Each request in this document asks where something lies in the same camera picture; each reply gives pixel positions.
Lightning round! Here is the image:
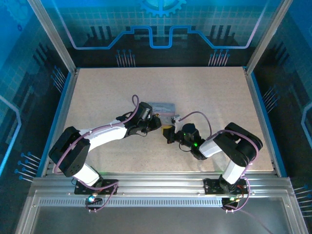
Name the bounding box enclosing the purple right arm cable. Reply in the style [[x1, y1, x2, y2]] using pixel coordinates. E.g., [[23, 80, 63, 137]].
[[177, 111, 273, 234]]

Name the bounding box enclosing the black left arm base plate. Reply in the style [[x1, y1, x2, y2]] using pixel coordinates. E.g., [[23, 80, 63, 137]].
[[74, 179, 119, 195]]

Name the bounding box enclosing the black connector box with LED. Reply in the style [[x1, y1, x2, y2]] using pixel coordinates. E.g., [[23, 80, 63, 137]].
[[85, 194, 103, 208], [221, 196, 242, 210]]

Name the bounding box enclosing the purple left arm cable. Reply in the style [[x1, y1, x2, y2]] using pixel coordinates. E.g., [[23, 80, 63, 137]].
[[53, 94, 141, 213]]

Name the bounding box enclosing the wide aluminium frame rail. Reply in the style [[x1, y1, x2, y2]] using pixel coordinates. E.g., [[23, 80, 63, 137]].
[[29, 172, 297, 195]]

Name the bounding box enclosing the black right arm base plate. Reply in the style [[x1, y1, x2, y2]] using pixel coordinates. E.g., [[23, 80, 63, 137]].
[[203, 177, 251, 195]]

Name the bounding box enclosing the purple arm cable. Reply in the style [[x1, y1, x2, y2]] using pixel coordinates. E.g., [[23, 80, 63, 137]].
[[53, 94, 141, 213], [177, 111, 273, 234]]

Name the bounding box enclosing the aluminium frame post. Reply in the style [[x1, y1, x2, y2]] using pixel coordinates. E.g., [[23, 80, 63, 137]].
[[26, 0, 80, 75], [243, 0, 293, 75]]

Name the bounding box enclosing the slotted metal tray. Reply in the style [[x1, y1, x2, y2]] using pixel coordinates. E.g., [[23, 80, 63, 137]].
[[14, 190, 309, 234]]

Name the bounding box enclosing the aluminium table side rail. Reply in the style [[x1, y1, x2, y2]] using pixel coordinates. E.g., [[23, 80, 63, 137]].
[[243, 68, 280, 176], [41, 69, 80, 177]]

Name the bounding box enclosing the blue table edge strip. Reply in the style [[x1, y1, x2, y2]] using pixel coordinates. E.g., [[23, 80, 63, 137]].
[[250, 72, 289, 177], [36, 72, 74, 177]]

